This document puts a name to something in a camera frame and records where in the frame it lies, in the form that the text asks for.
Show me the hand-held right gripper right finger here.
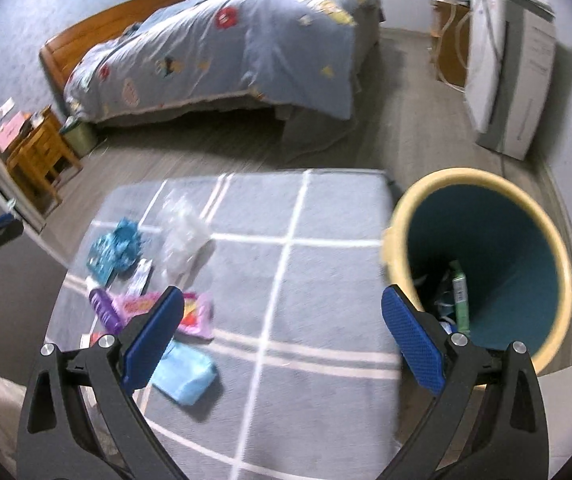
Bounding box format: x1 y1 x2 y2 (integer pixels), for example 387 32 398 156
381 284 551 480

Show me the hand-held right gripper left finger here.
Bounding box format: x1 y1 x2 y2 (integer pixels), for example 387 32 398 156
16 285 187 480

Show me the blue wet wipes pack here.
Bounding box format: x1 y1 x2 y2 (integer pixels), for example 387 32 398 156
436 302 461 336

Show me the pink snack wrapper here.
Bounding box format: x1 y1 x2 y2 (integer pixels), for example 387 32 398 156
111 291 215 341

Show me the light blue face mask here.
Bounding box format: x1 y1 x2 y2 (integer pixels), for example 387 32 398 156
151 339 219 406

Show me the purple bottle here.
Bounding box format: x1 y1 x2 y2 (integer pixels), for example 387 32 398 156
86 287 124 336

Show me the small white sachet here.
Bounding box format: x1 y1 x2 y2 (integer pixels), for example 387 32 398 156
126 259 153 301

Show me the white green medicine box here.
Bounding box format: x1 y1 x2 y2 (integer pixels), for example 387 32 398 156
448 260 471 333

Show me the teal blister pack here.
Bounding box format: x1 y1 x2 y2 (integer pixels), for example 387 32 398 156
86 232 122 281

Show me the small blue wrapper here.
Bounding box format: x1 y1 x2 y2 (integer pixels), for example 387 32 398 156
111 217 145 273

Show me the clear plastic wrapper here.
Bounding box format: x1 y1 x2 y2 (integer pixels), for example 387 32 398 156
158 195 215 281

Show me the teal waste bin yellow rim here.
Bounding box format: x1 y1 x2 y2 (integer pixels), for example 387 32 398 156
381 167 572 378

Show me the wooden nightstand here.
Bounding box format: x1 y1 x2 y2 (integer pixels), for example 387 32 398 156
5 107 84 206

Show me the pink flat box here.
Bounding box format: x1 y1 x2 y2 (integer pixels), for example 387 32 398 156
0 112 29 151

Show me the small green bin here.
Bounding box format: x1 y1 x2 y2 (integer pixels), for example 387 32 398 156
61 117 98 158

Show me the wooden bed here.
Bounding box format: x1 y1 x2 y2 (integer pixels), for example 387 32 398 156
39 0 357 163

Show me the grey bed sheet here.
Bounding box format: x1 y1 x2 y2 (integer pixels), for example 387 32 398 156
281 102 354 163

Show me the white air purifier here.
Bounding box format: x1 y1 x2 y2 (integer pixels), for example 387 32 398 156
466 0 557 161

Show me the wooden cabinet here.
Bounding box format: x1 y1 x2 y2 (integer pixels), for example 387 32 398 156
430 0 471 88

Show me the printed blue blanket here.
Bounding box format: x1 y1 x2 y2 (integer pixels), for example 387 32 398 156
62 0 381 123

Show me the white cable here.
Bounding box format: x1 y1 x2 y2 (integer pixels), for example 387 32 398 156
436 7 471 93

